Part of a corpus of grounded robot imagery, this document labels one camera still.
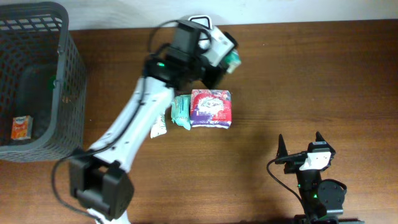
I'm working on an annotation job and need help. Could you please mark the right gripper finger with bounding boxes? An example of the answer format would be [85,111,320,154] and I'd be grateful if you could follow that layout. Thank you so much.
[315,131,326,143]
[276,134,288,159]

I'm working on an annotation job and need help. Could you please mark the green small tissue box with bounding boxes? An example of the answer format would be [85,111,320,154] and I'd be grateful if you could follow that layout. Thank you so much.
[224,49,241,73]

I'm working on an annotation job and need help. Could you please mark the pink purple tissue pack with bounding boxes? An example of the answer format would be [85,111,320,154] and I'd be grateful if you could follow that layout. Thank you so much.
[190,89,232,129]

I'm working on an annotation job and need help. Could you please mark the teal wet wipes pack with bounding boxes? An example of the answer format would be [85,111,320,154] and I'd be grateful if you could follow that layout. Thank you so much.
[171,95,191,130]

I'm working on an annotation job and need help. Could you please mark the white tube with tan cap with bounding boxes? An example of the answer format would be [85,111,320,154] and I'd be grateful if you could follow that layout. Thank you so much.
[150,114,167,138]

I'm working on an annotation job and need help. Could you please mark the green lid jar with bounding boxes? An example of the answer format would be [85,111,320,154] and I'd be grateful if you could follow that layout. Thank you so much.
[47,75,58,90]

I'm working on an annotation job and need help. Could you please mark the orange small tissue box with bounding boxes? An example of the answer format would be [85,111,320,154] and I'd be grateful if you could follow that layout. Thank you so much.
[11,116,34,141]

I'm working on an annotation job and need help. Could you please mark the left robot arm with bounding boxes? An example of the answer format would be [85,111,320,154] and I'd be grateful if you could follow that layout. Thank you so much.
[68,19,238,223]

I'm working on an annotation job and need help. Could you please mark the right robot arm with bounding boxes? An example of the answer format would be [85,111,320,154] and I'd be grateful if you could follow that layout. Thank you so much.
[270,132,363,224]

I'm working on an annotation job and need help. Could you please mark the dark grey plastic basket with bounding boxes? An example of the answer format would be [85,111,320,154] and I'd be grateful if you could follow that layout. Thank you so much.
[1,2,86,162]

